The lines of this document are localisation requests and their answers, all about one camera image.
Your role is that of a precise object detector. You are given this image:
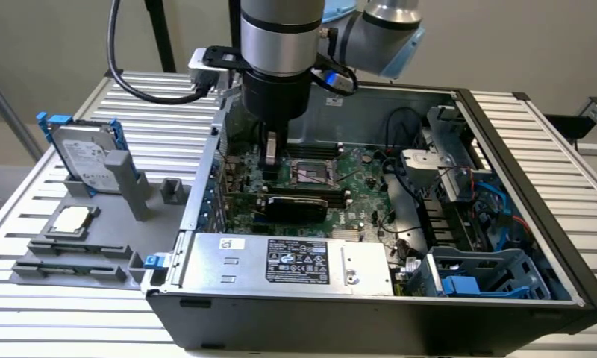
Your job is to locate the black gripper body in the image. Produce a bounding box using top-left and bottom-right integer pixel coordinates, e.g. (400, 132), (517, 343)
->
(241, 69), (312, 145)

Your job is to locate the black graphics card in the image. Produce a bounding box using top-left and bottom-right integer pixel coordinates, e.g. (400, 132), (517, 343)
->
(255, 193), (331, 225)

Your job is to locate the black RAM slot bank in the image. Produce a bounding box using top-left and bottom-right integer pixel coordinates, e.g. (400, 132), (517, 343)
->
(284, 142), (344, 158)
(267, 183), (352, 209)

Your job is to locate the green motherboard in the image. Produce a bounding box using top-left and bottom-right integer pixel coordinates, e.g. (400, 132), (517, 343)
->
(217, 143), (400, 242)

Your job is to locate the black tripod pole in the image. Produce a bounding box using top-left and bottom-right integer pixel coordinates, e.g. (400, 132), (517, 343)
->
(145, 0), (179, 74)

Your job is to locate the silver power supply unit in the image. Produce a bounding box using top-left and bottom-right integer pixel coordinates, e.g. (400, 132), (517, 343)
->
(180, 232), (397, 298)

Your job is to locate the metal drive cage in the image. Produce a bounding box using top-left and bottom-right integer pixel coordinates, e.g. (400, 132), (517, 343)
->
(400, 105), (495, 204)

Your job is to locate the hard disk with blue rails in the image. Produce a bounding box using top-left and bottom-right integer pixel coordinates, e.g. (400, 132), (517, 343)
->
(36, 111), (133, 195)

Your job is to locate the blue case latch clip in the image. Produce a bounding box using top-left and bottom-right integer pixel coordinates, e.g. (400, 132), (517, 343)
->
(145, 252), (172, 270)

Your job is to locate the grey parts rack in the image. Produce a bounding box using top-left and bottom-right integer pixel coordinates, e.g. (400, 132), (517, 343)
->
(11, 150), (196, 291)

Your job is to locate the silver CPU chip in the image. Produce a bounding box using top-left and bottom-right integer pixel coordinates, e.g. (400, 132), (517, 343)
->
(44, 204), (101, 239)

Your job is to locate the black open PC case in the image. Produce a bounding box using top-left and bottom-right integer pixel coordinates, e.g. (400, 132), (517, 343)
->
(144, 78), (597, 356)

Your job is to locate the blue disk bay latch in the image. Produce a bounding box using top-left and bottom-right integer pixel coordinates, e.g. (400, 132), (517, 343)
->
(441, 274), (483, 298)

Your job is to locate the blue drive bay cage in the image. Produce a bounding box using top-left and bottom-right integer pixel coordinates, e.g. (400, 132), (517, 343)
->
(424, 245), (551, 300)

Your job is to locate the CPU socket with metal frame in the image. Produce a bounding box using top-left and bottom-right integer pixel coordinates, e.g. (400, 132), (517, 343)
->
(287, 156), (347, 186)

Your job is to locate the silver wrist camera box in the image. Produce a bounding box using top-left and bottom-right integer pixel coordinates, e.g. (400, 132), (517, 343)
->
(187, 47), (241, 92)

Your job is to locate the black looped wire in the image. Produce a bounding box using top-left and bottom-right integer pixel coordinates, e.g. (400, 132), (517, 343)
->
(384, 107), (425, 152)

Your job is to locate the thick black camera cable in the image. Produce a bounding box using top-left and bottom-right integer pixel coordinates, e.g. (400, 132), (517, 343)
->
(108, 0), (216, 105)

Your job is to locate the blue SATA wire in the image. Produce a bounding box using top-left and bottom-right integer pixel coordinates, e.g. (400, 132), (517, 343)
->
(469, 178), (517, 258)

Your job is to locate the red wire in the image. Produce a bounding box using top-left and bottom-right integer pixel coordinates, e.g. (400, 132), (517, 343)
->
(465, 169), (535, 239)

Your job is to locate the grey metal frame pole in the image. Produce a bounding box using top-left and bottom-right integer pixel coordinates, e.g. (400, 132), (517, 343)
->
(0, 61), (45, 162)

